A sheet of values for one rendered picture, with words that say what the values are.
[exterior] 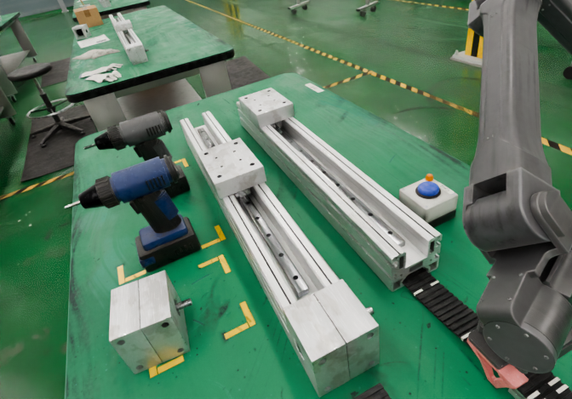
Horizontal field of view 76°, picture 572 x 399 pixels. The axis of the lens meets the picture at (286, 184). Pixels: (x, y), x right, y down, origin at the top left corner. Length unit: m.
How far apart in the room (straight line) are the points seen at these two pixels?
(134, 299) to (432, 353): 0.46
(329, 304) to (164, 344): 0.27
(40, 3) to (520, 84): 15.26
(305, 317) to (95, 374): 0.36
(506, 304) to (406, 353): 0.26
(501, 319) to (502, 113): 0.22
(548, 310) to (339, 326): 0.24
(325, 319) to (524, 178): 0.30
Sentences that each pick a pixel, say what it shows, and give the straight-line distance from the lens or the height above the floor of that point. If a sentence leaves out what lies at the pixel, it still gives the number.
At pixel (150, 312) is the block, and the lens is 0.62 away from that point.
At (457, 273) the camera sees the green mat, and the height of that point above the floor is 0.78.
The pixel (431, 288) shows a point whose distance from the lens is 0.68.
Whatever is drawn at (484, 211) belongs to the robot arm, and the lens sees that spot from 0.42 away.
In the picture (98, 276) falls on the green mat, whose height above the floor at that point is 0.78.
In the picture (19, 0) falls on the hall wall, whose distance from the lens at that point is 15.54.
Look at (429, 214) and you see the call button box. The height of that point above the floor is 0.82.
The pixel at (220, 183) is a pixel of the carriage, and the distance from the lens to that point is 0.77.
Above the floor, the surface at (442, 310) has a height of 0.79.
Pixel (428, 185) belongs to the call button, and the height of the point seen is 0.85.
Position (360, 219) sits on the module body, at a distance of 0.67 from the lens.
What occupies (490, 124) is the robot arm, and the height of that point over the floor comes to 1.10.
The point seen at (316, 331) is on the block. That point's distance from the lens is 0.52.
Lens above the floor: 1.32
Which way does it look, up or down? 35 degrees down
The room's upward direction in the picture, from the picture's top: 11 degrees counter-clockwise
